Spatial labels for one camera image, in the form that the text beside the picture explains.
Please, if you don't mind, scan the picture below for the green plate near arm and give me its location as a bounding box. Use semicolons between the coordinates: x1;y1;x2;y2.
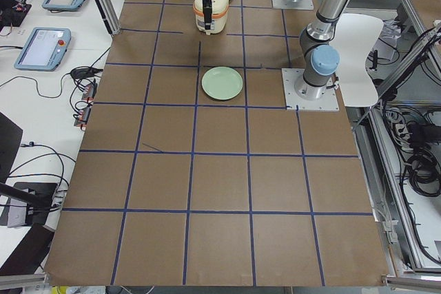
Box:
201;67;243;101

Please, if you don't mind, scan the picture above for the white chair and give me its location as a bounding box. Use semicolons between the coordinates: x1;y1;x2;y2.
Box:
329;14;384;107

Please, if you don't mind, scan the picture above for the lower teach pendant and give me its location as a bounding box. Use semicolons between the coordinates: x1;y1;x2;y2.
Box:
14;27;71;72

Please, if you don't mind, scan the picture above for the white rice cooker orange handle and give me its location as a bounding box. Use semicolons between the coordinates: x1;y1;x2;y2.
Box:
193;0;229;35

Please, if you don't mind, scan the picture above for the usb hub with cables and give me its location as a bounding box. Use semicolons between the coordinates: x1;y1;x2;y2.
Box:
74;79;98;131

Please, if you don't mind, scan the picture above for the black cable bundle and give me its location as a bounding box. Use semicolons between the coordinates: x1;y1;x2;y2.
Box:
378;101;441;264

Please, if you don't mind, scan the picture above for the black camera stand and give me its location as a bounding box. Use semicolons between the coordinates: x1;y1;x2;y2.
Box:
1;182;65;228

